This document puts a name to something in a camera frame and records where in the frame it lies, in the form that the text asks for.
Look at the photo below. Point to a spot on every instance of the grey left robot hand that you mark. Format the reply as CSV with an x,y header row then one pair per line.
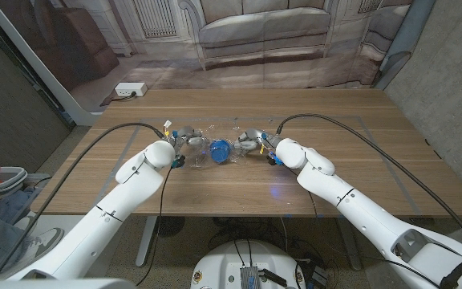
x,y
185,136

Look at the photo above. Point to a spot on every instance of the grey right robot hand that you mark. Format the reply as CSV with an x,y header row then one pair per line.
x,y
255,138

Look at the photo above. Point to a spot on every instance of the clear cellophane sheet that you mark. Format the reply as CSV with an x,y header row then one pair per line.
x,y
199,156

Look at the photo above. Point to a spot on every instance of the blue bowl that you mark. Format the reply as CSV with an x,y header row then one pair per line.
x,y
220,151

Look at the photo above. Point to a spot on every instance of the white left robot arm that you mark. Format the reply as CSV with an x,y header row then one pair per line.
x,y
114,204

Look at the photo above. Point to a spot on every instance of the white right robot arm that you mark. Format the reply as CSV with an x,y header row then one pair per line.
x,y
367,212

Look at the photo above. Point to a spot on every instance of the white power strip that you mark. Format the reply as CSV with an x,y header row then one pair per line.
x,y
130,88

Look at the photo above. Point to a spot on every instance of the printed sofa backdrop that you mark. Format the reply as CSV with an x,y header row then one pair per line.
x,y
255,40

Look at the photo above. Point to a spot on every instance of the white table leg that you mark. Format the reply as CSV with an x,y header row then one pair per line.
x,y
146,241

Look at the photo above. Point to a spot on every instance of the white robot torso base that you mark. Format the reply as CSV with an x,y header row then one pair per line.
x,y
223,261

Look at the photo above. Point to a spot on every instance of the grey finned electronics box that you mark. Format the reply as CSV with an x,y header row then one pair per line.
x,y
250,278

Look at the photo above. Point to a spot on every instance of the white grey sneaker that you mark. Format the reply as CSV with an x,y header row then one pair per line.
x,y
46,241

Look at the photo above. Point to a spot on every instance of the blue grey rolled backdrop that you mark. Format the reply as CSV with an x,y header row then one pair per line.
x,y
405,40

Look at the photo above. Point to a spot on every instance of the blue fabric pile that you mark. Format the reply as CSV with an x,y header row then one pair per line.
x,y
14,202

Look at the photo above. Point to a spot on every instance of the white basket with orange item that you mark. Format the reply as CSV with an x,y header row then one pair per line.
x,y
6,178

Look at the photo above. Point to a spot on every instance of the white frame post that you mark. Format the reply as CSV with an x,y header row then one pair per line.
x,y
42,68

